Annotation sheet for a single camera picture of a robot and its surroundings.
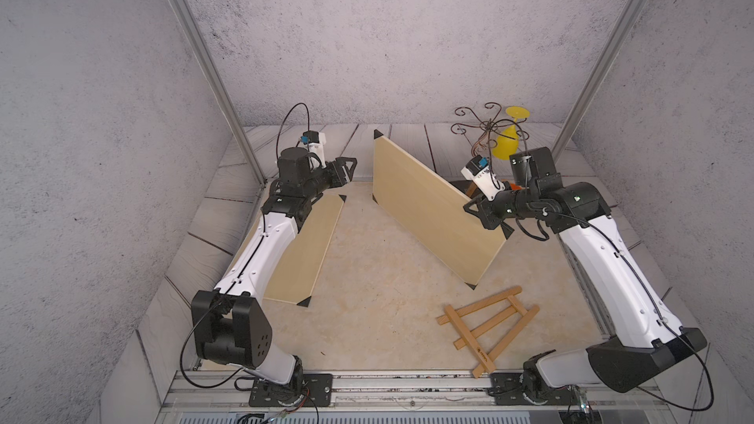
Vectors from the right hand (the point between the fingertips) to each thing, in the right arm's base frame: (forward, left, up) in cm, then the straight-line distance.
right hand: (471, 203), depth 69 cm
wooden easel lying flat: (-15, -9, -35) cm, 39 cm away
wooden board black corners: (+2, +9, -3) cm, 10 cm away
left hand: (+14, +28, +1) cm, 31 cm away
